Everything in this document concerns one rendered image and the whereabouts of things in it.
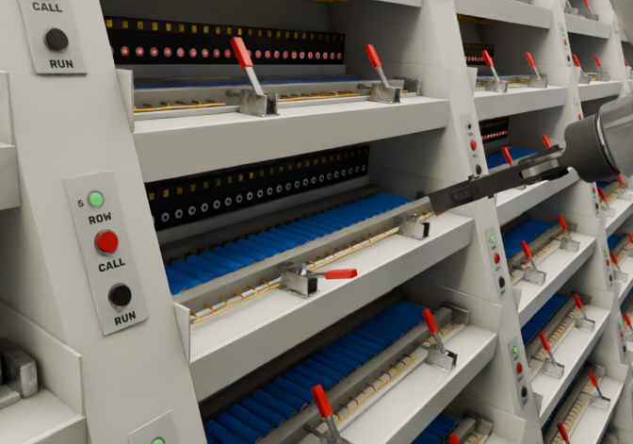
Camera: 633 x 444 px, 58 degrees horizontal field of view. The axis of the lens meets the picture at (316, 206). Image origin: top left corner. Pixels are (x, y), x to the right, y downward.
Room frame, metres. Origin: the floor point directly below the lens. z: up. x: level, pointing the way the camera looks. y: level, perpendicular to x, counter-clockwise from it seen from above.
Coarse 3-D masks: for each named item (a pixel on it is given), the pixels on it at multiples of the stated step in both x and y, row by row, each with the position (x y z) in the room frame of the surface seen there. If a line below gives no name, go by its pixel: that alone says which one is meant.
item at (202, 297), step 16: (400, 208) 0.88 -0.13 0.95; (416, 208) 0.90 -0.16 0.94; (432, 208) 0.94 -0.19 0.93; (368, 224) 0.80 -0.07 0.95; (384, 224) 0.83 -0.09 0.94; (320, 240) 0.72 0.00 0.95; (336, 240) 0.73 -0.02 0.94; (352, 240) 0.76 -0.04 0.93; (272, 256) 0.66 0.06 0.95; (288, 256) 0.66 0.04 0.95; (304, 256) 0.68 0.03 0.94; (320, 256) 0.71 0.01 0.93; (240, 272) 0.61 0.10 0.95; (256, 272) 0.62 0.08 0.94; (272, 272) 0.64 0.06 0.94; (192, 288) 0.56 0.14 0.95; (208, 288) 0.57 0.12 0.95; (224, 288) 0.58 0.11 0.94; (240, 288) 0.60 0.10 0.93; (192, 304) 0.55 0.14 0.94; (208, 304) 0.56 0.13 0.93
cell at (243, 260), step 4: (216, 248) 0.69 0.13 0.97; (220, 248) 0.69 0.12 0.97; (212, 252) 0.69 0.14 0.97; (216, 252) 0.68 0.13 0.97; (220, 252) 0.68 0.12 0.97; (224, 252) 0.68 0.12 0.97; (228, 252) 0.68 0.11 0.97; (232, 252) 0.68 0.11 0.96; (224, 256) 0.67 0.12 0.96; (228, 256) 0.67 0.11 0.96; (232, 256) 0.67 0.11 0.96; (236, 256) 0.67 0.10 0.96; (240, 256) 0.66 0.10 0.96; (244, 256) 0.66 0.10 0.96; (232, 260) 0.67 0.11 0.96; (236, 260) 0.66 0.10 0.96; (240, 260) 0.66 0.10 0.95; (244, 260) 0.66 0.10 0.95; (248, 260) 0.66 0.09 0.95; (252, 260) 0.65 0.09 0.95; (244, 264) 0.65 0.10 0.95; (248, 264) 0.65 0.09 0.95
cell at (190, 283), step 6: (168, 270) 0.62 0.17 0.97; (174, 270) 0.62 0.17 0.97; (168, 276) 0.61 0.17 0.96; (174, 276) 0.61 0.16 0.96; (180, 276) 0.60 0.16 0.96; (186, 276) 0.60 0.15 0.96; (180, 282) 0.60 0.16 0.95; (186, 282) 0.59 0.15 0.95; (192, 282) 0.59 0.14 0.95; (198, 282) 0.59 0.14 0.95
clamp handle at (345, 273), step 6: (300, 270) 0.62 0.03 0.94; (330, 270) 0.60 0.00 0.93; (336, 270) 0.60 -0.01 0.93; (342, 270) 0.59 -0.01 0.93; (348, 270) 0.58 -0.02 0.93; (354, 270) 0.58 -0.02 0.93; (306, 276) 0.61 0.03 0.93; (312, 276) 0.61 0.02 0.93; (318, 276) 0.60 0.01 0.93; (324, 276) 0.60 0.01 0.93; (330, 276) 0.59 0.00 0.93; (336, 276) 0.59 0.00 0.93; (342, 276) 0.58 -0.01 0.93; (348, 276) 0.58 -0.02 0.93; (354, 276) 0.58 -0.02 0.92
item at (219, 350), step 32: (320, 192) 0.91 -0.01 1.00; (416, 192) 1.00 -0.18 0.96; (192, 224) 0.71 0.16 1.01; (224, 224) 0.75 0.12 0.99; (448, 224) 0.90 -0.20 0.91; (352, 256) 0.74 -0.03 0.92; (384, 256) 0.75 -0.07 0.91; (416, 256) 0.79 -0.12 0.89; (320, 288) 0.64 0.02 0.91; (352, 288) 0.67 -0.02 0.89; (384, 288) 0.74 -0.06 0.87; (224, 320) 0.55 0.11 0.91; (256, 320) 0.56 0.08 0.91; (288, 320) 0.58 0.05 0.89; (320, 320) 0.63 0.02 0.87; (192, 352) 0.49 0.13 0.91; (224, 352) 0.51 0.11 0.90; (256, 352) 0.55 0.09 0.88; (224, 384) 0.52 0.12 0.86
